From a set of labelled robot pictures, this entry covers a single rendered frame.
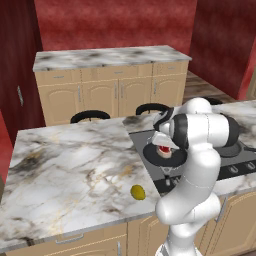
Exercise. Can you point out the dark grey hob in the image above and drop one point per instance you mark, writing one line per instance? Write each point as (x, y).
(140, 141)

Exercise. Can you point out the empty dark grey pan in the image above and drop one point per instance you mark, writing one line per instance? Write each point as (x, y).
(233, 151)

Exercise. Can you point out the grey hob knob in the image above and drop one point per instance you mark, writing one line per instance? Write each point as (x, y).
(167, 182)
(251, 165)
(234, 169)
(176, 181)

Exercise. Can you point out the dark red tall cabinet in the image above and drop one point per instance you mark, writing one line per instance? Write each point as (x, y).
(16, 66)

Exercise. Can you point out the beige drawer front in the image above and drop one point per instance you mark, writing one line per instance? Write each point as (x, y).
(100, 235)

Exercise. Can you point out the black pan holding steak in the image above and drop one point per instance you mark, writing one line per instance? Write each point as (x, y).
(150, 155)

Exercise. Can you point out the beige cupboard run, marble top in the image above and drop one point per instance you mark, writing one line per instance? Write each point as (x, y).
(100, 90)

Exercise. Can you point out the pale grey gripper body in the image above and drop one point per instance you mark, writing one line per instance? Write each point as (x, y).
(165, 139)

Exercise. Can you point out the beige cupboard door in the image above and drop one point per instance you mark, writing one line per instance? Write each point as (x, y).
(106, 249)
(146, 235)
(238, 226)

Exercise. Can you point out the yellow lemon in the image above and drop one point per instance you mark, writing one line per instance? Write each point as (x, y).
(138, 192)

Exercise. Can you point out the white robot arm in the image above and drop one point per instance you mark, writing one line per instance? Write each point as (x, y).
(196, 173)

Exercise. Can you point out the black bar stool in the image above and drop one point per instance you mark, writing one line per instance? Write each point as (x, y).
(150, 107)
(90, 115)

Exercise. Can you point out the red and white steak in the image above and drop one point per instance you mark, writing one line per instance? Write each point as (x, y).
(164, 151)

